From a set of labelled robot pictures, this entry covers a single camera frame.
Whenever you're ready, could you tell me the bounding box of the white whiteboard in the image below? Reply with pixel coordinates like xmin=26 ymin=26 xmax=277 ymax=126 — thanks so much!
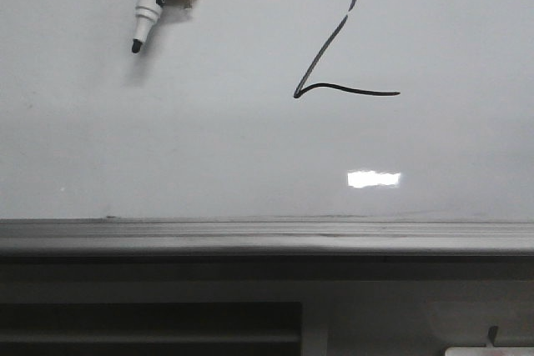
xmin=1 ymin=0 xmax=533 ymax=222

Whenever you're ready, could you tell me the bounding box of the grey aluminium whiteboard tray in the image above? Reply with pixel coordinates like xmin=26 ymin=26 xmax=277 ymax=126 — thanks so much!
xmin=1 ymin=217 xmax=533 ymax=257

